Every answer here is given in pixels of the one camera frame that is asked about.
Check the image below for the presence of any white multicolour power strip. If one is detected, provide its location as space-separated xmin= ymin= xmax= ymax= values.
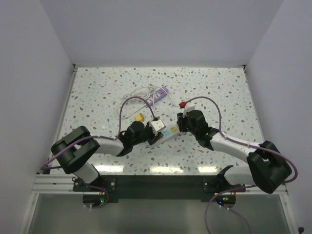
xmin=157 ymin=124 xmax=180 ymax=144

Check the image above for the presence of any yellow plug adapter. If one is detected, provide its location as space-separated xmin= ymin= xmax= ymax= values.
xmin=135 ymin=113 xmax=145 ymax=122

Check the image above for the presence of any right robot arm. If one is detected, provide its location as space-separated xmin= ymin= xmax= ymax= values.
xmin=177 ymin=110 xmax=292 ymax=194

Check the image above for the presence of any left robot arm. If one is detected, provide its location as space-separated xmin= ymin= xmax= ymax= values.
xmin=51 ymin=119 xmax=165 ymax=191

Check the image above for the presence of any purple power strip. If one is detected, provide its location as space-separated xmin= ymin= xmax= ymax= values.
xmin=146 ymin=86 xmax=169 ymax=107

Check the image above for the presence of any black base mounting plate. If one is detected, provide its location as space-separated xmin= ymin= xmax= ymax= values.
xmin=73 ymin=175 xmax=246 ymax=204

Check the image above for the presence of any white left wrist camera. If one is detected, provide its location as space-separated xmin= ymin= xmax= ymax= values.
xmin=150 ymin=119 xmax=166 ymax=135

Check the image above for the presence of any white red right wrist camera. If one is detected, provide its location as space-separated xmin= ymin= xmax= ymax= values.
xmin=179 ymin=101 xmax=195 ymax=116

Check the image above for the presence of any white purple strip cable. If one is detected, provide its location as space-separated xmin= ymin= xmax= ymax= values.
xmin=117 ymin=84 xmax=161 ymax=120

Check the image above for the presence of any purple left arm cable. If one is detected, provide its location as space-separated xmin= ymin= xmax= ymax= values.
xmin=40 ymin=97 xmax=158 ymax=209

